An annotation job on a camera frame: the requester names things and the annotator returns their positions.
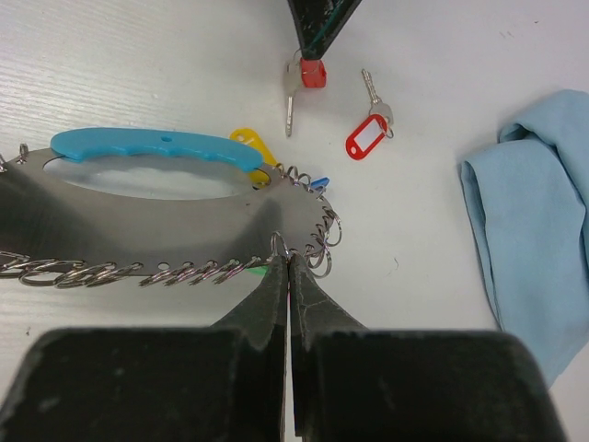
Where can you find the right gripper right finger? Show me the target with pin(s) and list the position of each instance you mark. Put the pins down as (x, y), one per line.
(352, 383)

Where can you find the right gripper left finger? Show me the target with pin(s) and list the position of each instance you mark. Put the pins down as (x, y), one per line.
(224, 382)

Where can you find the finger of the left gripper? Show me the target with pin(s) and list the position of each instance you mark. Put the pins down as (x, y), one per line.
(318, 23)

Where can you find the red tag key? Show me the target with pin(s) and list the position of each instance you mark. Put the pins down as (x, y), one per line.
(374, 129)
(300, 73)

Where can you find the metal key organizer plate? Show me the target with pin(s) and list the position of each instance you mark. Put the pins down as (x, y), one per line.
(54, 233)

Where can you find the yellow key tag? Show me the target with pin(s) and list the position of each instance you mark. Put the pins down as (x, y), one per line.
(251, 138)

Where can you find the blue key tag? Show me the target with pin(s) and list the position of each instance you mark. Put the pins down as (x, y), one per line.
(321, 183)

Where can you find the light blue cloth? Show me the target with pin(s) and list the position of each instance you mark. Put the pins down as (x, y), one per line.
(527, 202)

